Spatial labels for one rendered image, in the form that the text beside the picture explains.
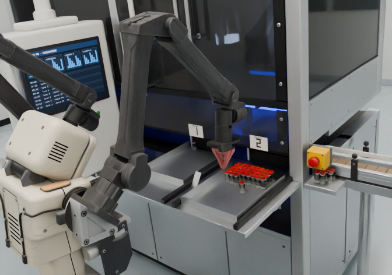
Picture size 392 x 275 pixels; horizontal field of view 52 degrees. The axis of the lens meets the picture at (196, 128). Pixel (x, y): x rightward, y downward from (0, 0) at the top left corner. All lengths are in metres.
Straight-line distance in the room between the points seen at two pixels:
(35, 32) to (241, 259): 1.42
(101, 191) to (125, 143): 0.13
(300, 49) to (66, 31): 1.05
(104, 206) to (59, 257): 0.27
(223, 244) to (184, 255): 0.35
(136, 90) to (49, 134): 0.25
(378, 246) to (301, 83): 1.59
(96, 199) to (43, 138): 0.21
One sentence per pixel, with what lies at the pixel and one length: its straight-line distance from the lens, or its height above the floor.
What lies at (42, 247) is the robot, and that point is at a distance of 1.17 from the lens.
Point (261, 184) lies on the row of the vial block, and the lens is 1.61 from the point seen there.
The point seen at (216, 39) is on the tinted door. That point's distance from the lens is 1.69.
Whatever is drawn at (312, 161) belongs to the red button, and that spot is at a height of 1.01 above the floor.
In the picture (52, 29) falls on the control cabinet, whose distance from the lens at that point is 1.94.
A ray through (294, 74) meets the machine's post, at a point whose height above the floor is 1.32.
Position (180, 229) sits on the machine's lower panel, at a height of 0.40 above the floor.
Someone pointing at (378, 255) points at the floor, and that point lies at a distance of 2.79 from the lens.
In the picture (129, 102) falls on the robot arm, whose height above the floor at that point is 1.42.
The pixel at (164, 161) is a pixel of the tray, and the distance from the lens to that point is 1.94.
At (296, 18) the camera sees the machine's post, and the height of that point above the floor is 1.52.
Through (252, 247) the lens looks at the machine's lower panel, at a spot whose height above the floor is 0.47.
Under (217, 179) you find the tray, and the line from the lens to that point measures 1.72.
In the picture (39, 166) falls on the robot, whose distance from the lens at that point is 1.07.
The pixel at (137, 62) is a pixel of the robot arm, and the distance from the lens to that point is 0.97.
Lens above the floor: 1.68
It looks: 20 degrees down
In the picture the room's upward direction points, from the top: 6 degrees counter-clockwise
